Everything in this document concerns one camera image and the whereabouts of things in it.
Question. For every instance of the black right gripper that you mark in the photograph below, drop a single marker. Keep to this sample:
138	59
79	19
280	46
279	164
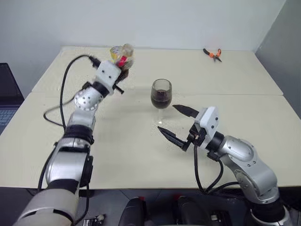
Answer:
195	136

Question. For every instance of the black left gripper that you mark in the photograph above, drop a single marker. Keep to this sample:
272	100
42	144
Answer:
122	75

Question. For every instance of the clear bottle with yellow cap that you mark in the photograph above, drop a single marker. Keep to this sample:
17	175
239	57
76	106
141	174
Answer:
128	50

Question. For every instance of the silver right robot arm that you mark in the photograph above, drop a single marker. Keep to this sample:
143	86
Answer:
247	153

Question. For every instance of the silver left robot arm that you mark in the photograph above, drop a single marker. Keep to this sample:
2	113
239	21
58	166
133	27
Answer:
80	122

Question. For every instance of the clear wine glass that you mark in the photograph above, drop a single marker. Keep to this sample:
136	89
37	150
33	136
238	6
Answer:
161	99

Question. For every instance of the yellow tape roll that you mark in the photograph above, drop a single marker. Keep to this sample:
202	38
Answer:
115	51

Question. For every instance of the dark rounded block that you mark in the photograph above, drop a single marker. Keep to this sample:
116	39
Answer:
135	212
192	212

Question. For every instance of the dark laptop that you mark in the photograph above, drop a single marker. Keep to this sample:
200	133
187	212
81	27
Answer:
7	94

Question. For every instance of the black box with white label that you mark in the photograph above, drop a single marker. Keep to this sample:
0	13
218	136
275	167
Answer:
94	220

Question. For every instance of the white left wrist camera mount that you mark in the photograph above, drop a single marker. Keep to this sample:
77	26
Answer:
107	70

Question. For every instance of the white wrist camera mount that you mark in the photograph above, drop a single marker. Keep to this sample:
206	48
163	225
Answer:
210	120
107	70

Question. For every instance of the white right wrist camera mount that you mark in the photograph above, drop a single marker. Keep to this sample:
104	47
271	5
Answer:
210	120

